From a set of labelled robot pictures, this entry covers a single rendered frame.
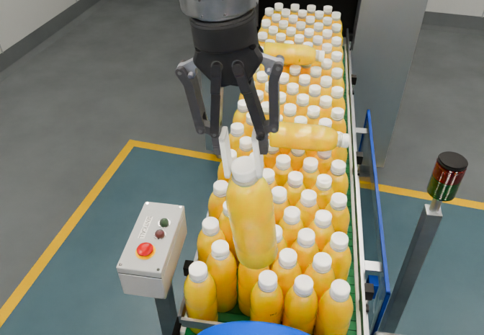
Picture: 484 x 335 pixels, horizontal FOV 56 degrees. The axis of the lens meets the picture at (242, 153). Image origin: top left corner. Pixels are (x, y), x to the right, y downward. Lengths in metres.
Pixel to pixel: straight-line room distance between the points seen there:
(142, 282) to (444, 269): 1.81
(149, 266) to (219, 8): 0.66
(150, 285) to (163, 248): 0.08
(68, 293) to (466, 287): 1.93
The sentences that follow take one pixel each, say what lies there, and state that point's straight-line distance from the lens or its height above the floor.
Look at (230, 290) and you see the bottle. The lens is 1.10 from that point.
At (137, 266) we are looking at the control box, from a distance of 1.02.
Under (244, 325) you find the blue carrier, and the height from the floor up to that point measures 1.23.
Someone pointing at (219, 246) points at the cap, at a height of 1.11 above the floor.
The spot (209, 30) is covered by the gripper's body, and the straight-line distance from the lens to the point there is 0.50.
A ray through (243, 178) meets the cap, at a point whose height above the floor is 1.47.
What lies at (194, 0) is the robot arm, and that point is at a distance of 0.49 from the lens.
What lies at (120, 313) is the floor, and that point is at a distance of 2.29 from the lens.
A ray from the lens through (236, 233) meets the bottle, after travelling 0.72.
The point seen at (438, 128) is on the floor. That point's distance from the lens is 3.49.
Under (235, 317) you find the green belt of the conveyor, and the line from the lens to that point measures 1.16.
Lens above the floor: 1.90
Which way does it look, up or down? 40 degrees down
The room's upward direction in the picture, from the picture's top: straight up
